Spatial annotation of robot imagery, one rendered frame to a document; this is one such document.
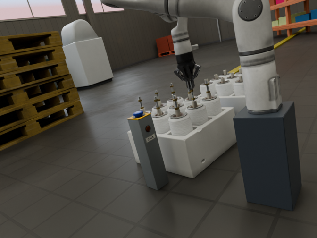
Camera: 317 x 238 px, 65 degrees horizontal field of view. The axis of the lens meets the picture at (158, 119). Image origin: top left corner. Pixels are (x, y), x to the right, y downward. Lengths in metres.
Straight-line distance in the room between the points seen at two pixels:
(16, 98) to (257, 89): 2.42
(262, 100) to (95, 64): 5.47
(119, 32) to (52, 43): 8.03
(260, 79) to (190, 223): 0.49
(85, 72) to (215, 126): 4.93
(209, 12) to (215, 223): 0.63
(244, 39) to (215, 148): 0.59
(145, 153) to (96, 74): 5.13
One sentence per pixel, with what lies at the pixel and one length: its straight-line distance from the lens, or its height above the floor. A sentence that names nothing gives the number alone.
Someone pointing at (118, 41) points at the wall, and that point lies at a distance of 10.85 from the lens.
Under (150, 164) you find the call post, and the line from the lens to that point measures 1.00.
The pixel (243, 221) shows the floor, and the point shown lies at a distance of 0.85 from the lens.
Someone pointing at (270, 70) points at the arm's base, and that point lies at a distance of 0.75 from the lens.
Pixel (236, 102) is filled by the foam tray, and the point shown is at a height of 0.15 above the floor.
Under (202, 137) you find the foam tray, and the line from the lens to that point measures 1.08.
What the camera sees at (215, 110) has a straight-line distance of 1.22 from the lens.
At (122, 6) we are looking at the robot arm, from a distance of 0.86.
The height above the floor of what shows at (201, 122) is 0.19.
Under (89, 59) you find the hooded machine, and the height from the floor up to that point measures 0.62.
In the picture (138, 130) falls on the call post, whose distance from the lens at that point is 0.95.
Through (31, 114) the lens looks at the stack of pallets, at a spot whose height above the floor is 0.21.
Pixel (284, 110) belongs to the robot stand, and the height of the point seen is 0.30.
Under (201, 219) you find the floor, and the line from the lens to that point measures 0.87.
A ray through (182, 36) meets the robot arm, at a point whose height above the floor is 0.57.
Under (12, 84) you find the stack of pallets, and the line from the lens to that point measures 2.79.
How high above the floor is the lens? 0.56
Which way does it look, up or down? 16 degrees down
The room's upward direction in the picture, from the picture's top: 14 degrees counter-clockwise
